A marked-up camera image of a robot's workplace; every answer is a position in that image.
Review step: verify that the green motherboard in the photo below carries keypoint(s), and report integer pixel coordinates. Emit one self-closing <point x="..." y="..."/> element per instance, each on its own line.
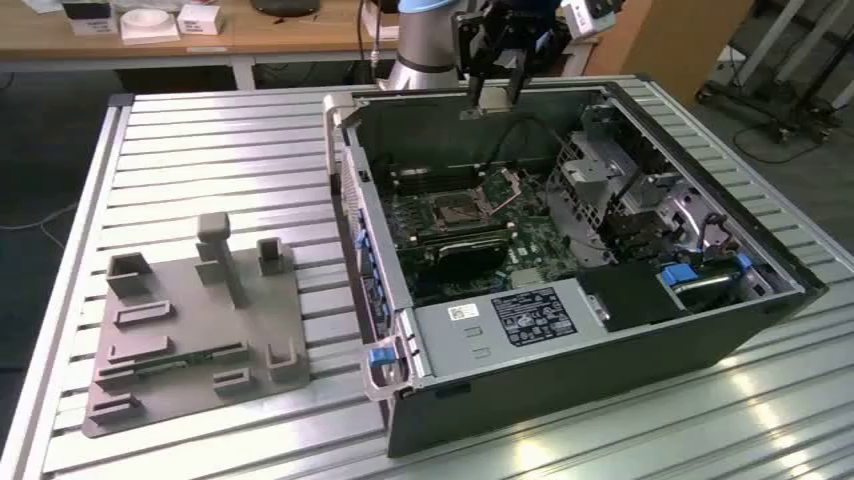
<point x="533" y="240"/>

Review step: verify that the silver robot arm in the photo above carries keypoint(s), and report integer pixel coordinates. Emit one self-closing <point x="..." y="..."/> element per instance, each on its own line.
<point x="427" y="50"/>

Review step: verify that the green RAM stick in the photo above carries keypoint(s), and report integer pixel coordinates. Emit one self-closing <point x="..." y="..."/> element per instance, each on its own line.
<point x="180" y="360"/>

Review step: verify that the blue disk carrier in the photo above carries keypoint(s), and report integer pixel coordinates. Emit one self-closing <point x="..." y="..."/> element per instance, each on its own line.
<point x="675" y="276"/>

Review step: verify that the black wheeled stand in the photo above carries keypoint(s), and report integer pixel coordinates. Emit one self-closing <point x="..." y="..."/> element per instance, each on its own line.
<point x="767" y="107"/>

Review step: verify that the CPU socket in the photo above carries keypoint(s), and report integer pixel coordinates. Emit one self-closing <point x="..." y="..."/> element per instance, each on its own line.
<point x="460" y="210"/>

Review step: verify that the black PC case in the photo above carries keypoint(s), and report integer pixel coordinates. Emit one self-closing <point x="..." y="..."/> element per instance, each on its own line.
<point x="567" y="390"/>

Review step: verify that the white box with black top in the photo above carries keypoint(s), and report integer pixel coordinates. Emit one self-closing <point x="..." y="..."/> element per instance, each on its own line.
<point x="88" y="17"/>

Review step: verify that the black graphics card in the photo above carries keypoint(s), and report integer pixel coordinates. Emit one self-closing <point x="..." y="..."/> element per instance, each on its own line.
<point x="469" y="260"/>

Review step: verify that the plain white box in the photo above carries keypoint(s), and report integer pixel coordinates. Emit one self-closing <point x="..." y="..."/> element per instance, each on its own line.
<point x="200" y="20"/>

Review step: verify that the white metal frame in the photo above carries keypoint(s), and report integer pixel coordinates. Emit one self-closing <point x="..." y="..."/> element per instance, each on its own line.
<point x="794" y="40"/>

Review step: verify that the metal drive cage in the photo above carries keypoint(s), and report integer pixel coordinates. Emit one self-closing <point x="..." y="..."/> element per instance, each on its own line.
<point x="587" y="170"/>

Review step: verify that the blue slot clip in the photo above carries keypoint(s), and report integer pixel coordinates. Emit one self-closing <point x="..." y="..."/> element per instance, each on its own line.
<point x="363" y="239"/>

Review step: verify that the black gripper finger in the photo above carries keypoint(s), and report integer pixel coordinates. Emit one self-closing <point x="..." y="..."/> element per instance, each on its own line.
<point x="516" y="85"/>
<point x="476" y="92"/>

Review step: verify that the black RAM slot bank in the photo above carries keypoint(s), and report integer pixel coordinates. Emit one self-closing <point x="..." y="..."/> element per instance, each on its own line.
<point x="427" y="180"/>
<point x="460" y="235"/>

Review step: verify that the blue case latch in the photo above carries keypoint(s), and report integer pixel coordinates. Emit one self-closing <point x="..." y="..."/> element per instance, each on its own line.
<point x="380" y="357"/>

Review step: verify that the silver chipset heatsink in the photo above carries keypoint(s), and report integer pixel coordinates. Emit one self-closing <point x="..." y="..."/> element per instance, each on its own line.
<point x="528" y="280"/>

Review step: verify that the grey parts rack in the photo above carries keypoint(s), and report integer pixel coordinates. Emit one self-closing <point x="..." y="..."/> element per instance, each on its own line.
<point x="200" y="310"/>

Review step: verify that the white round holder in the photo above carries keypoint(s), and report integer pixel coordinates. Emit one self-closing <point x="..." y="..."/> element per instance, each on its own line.
<point x="148" y="27"/>

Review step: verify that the silver CPU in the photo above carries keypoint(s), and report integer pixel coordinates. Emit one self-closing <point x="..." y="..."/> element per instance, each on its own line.
<point x="495" y="100"/>

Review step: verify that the black round base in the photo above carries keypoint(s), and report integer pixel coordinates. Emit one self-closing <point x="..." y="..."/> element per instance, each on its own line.
<point x="283" y="5"/>

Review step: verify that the wooden desk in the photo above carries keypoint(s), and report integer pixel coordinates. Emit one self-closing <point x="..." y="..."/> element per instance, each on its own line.
<point x="267" y="30"/>

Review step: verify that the pale blue teach pendant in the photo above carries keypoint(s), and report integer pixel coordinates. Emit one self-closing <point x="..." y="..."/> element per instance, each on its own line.
<point x="543" y="40"/>

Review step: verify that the black plastic shroud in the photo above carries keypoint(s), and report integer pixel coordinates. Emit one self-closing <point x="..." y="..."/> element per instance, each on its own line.
<point x="627" y="295"/>

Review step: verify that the grey power supply unit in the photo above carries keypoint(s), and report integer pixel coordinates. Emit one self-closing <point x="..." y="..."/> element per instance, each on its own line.
<point x="460" y="345"/>

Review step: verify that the blue drive tab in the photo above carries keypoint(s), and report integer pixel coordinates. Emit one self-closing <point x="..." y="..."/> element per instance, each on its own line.
<point x="742" y="262"/>

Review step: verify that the wooden cabinet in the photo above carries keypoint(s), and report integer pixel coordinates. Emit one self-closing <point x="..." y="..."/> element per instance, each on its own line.
<point x="667" y="50"/>

